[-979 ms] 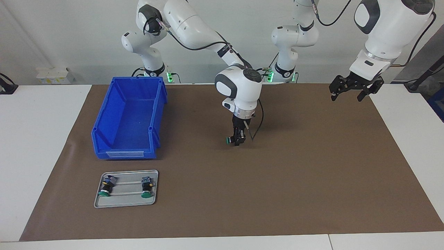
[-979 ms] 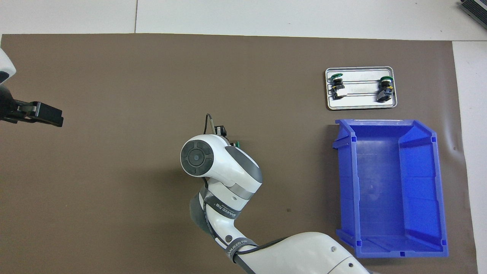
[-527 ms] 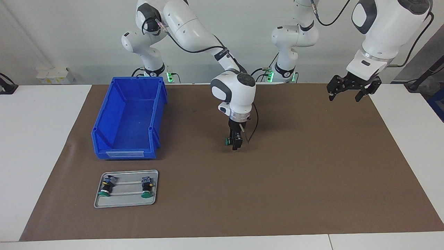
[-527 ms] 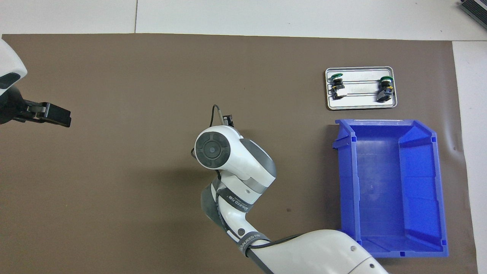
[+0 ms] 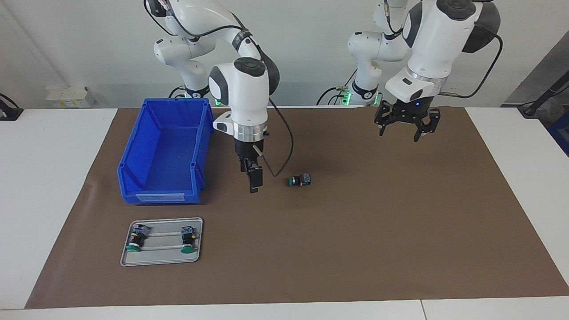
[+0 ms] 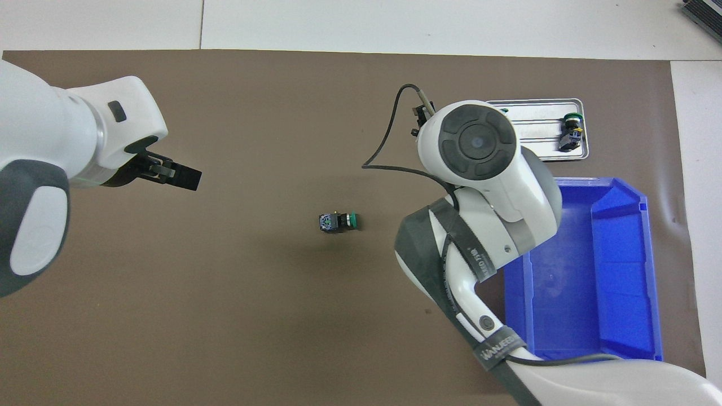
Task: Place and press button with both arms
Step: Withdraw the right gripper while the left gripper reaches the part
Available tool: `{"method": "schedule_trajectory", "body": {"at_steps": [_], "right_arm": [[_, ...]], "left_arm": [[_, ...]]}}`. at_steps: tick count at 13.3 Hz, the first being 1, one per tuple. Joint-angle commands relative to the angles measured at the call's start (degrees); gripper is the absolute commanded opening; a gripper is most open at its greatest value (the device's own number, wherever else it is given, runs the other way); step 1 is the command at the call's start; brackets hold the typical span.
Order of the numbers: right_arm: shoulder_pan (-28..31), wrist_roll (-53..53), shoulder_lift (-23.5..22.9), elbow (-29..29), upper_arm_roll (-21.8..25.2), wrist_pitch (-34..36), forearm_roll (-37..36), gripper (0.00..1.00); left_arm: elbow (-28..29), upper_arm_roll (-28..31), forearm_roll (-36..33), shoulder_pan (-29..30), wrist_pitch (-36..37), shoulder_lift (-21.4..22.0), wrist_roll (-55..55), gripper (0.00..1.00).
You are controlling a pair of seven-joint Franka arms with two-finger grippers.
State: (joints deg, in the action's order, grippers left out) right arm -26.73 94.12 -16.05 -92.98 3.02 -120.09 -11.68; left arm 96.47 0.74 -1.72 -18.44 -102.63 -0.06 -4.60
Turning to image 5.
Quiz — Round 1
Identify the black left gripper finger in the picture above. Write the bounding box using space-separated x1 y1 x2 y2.
413 108 442 143
374 103 398 136

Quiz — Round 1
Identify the green push button switch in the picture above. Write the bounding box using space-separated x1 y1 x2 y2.
287 173 312 188

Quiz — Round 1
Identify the green button with white block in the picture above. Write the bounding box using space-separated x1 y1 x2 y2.
180 225 199 254

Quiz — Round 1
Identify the green button with blue block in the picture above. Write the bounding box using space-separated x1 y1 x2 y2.
125 224 150 252

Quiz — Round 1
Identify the blue plastic storage bin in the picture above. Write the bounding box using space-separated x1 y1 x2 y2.
116 97 215 205

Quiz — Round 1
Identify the brown table mat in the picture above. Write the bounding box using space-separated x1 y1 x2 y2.
24 107 569 310

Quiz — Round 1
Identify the grey metal tray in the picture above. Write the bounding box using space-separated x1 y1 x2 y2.
120 217 204 268

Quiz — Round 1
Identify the black stand pole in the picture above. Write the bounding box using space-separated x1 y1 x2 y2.
517 70 569 119

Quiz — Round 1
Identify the blue box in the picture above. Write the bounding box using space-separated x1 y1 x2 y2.
547 110 569 157

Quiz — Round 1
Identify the white power strip box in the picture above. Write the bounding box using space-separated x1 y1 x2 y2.
45 85 96 108

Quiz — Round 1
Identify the black clamp base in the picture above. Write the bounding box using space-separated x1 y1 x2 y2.
0 93 24 122

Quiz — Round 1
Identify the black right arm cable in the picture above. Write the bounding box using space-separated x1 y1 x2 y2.
252 97 295 177

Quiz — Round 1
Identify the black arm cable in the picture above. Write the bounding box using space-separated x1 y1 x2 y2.
252 97 295 177
439 32 504 99

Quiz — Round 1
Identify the black left base cable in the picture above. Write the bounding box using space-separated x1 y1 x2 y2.
315 68 359 106

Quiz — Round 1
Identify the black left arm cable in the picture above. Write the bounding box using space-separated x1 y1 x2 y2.
439 32 504 99

